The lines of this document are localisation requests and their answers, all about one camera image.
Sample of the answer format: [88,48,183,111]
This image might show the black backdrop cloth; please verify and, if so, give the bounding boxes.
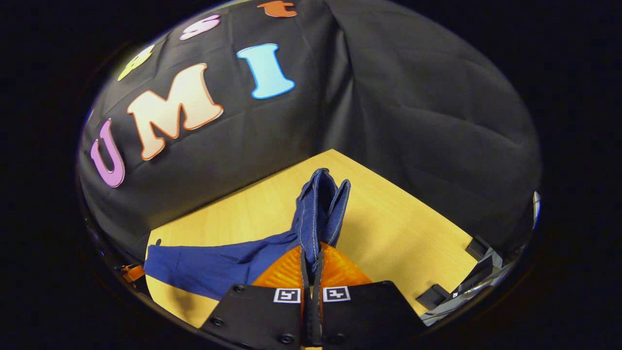
[77,0,542,265]

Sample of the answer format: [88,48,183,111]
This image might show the blue jeans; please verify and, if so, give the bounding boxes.
[143,168,351,302]

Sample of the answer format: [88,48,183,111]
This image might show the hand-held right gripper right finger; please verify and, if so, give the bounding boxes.
[311,242,427,350]

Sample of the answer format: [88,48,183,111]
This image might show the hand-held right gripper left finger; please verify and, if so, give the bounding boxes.
[199,243,311,350]

